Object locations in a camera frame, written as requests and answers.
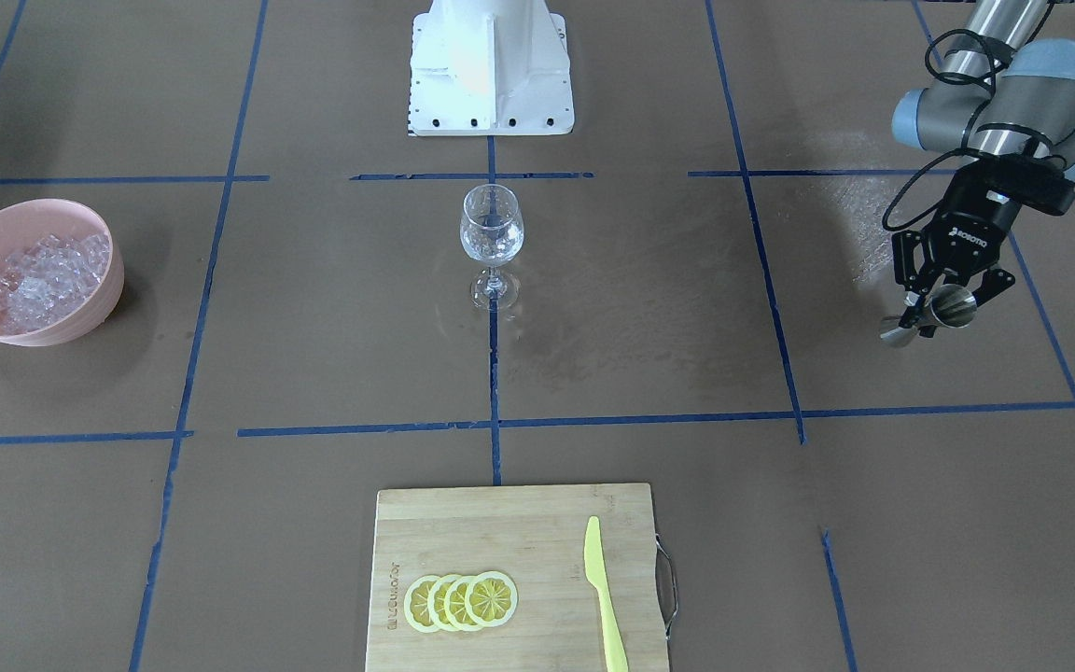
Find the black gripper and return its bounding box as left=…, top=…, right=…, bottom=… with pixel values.
left=891, top=167, right=1016, bottom=328

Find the steel jigger cup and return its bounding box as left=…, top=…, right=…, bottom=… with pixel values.
left=879, top=284, right=980, bottom=348

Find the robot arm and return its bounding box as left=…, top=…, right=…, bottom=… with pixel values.
left=880, top=1, right=1075, bottom=344

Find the clear wine glass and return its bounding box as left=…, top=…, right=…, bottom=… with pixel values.
left=459, top=184, right=524, bottom=312

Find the clear ice cubes pile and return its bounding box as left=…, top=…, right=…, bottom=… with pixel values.
left=0, top=232, right=111, bottom=335

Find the yellow plastic knife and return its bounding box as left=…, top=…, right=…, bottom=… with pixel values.
left=581, top=515, right=630, bottom=671

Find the lemon slice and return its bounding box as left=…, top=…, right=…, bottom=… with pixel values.
left=443, top=577, right=481, bottom=631
left=404, top=575, right=440, bottom=634
left=426, top=574, right=461, bottom=631
left=467, top=570, right=519, bottom=628

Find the pink bowl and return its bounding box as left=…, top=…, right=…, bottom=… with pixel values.
left=0, top=197, right=125, bottom=347

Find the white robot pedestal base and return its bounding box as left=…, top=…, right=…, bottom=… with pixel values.
left=407, top=1, right=576, bottom=137

